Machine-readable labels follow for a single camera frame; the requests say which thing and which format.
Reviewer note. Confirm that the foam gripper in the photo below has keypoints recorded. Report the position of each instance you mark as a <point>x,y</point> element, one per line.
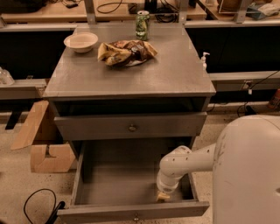
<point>164,187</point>

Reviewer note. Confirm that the grey drawer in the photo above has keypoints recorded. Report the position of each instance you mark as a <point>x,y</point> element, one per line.
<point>116,181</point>
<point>99,127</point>

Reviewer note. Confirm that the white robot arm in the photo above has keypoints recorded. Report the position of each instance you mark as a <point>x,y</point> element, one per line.
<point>245,162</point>

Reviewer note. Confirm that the grey drawer cabinet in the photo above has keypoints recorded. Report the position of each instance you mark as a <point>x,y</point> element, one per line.
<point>172,82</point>

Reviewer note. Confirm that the grey top drawer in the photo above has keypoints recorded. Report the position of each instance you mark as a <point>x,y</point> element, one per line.
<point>99,127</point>

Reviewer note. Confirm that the black chair leg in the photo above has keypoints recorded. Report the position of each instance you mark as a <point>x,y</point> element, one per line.
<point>54,215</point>

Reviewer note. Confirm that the cardboard box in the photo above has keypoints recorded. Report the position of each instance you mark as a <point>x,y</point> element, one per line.
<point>49,153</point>

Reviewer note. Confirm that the white pump bottle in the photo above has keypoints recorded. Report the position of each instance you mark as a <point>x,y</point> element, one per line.
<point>204,59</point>

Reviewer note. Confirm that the crumpled chip bag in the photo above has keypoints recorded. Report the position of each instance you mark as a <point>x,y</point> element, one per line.
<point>126,53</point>

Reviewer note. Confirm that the orange bottle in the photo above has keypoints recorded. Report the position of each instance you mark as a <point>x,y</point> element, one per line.
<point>274,102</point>

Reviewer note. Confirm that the green soda can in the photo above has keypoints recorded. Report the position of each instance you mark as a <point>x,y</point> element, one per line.
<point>142,25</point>

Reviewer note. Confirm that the white bowl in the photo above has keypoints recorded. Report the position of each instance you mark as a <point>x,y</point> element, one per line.
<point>82,42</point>

